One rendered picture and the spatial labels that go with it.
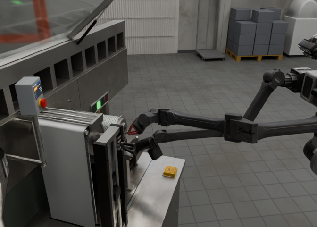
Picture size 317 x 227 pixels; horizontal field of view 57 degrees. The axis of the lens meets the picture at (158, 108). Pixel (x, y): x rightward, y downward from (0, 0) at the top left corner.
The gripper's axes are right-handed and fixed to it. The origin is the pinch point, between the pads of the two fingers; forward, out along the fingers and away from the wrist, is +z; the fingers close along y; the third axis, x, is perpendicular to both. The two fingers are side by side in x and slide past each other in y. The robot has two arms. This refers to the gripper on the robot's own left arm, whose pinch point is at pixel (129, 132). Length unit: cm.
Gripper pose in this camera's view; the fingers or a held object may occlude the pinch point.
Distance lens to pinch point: 154.0
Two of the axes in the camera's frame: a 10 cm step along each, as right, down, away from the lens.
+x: -6.4, -7.5, -1.4
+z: -7.2, 5.3, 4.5
